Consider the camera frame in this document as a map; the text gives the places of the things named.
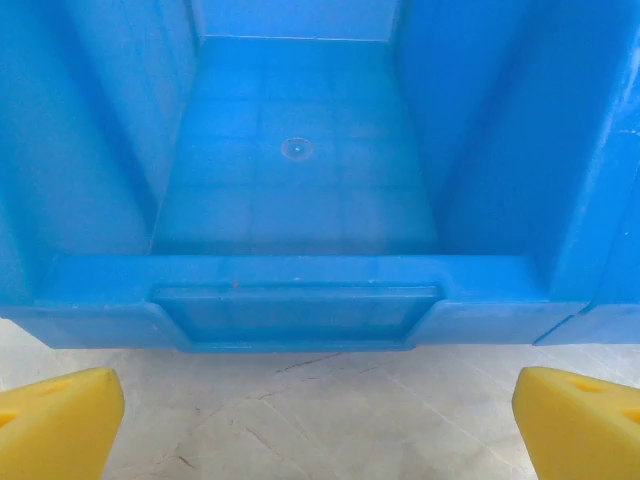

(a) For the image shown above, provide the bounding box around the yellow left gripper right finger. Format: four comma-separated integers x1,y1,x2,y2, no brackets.
514,365,640,480

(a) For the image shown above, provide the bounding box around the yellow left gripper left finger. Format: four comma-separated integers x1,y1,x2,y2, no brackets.
0,366,126,480

